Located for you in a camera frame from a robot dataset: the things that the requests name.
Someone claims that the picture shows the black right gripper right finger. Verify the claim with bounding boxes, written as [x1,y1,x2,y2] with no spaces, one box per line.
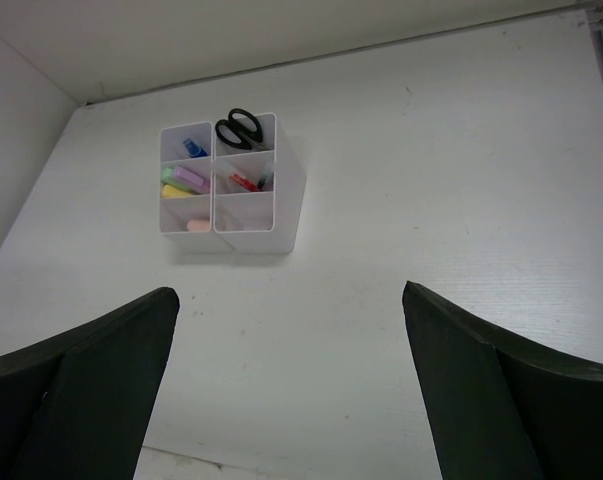
[402,282,603,479]

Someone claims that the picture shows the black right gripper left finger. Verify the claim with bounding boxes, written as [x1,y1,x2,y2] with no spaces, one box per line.
[0,287,180,479]

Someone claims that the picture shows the pink mini stapler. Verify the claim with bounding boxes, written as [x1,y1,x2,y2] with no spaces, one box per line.
[186,218,211,233]

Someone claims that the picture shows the yellow highlighter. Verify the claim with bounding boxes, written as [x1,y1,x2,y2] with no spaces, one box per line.
[160,184,194,199]

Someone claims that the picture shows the green highlighter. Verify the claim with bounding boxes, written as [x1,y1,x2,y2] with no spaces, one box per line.
[161,167,174,185]

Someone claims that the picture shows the purple highlighter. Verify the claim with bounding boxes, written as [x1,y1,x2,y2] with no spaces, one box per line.
[173,166,210,194]

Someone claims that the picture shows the orange ink pen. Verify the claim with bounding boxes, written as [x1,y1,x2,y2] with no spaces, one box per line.
[215,162,249,190]

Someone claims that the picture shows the red ink pen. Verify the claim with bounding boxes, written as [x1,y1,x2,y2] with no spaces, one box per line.
[229,174,261,192]

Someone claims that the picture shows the blue cap spray bottle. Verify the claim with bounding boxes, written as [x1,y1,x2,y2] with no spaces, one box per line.
[182,138,207,158]

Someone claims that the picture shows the green ink pen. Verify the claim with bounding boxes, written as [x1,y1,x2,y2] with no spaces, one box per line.
[257,162,274,191]

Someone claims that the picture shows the black handled scissors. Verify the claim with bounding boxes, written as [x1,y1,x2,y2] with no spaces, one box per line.
[215,108,267,151]

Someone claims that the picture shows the left white divided organizer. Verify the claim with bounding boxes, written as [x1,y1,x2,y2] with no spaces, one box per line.
[158,121,232,254]

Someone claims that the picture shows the white divided organizer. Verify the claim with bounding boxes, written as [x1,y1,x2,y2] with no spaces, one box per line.
[213,113,306,254]
[158,121,232,254]

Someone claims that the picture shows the right white divided organizer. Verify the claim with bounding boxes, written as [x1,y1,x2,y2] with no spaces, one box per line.
[213,113,306,254]

